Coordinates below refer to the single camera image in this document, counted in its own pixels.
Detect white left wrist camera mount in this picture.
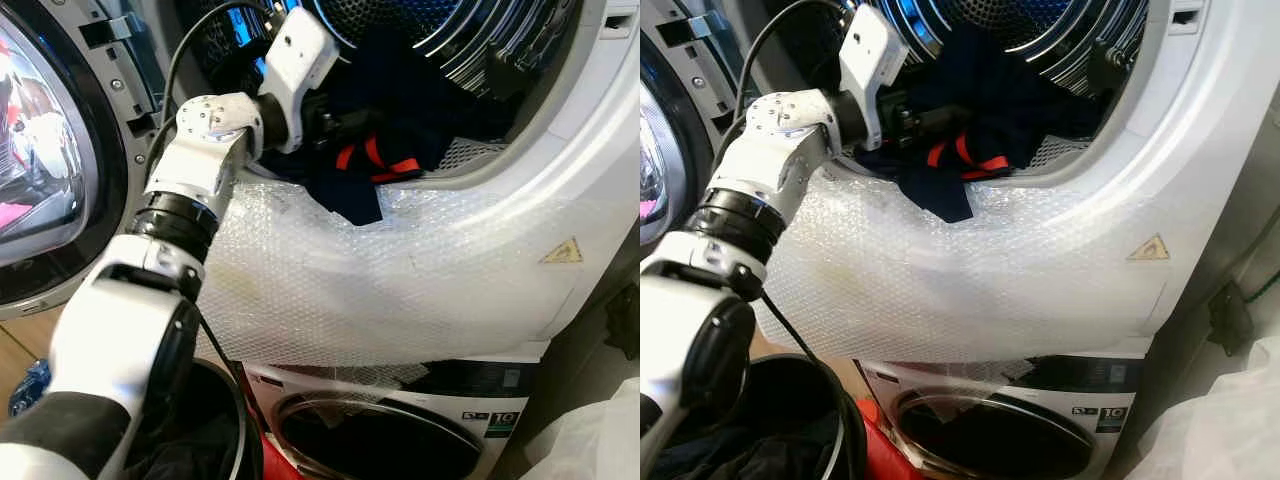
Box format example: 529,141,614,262
258,8,342,155
838,5,911,152

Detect dark clothes pile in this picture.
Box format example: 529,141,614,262
125,408,243,480
655,408,843,480

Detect round glass dryer door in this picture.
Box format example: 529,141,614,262
640,35,703,247
0,10,136,321

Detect blue patterned object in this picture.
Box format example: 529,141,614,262
8,358,52,417

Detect dark round washing machine door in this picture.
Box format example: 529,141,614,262
275,392,487,480
894,387,1097,480

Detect clear bubble wrap sheet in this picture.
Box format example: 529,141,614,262
195,178,603,367
750,172,1173,364

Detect shiny steel dryer drum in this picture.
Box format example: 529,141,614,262
180,0,587,187
790,0,1153,183

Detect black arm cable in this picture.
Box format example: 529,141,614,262
158,0,297,177
755,285,857,480
194,308,251,480
735,0,863,151

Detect black round laundry basket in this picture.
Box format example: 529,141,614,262
118,355,267,480
650,352,863,480

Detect black wall fitting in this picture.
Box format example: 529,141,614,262
1207,279,1257,357
604,284,641,362

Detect white washing machine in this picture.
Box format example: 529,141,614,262
240,343,553,480
855,338,1153,480

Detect navy garment with red stripes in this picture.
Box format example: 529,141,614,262
855,22,1093,224
262,25,521,226

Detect white tumble dryer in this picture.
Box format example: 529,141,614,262
640,0,1253,365
60,0,641,367

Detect white plastic bag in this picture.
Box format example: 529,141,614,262
1125,335,1280,480
520,375,641,480

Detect red plastic object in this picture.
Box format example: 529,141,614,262
855,398,923,480
235,425,301,480

